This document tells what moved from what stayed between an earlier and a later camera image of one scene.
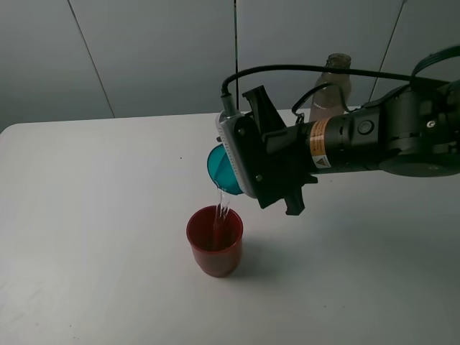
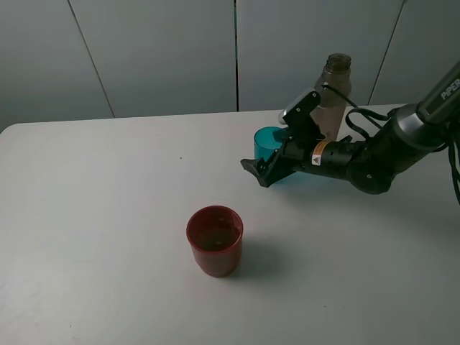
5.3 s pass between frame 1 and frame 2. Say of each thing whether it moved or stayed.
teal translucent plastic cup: moved
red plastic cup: stayed
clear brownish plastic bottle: stayed
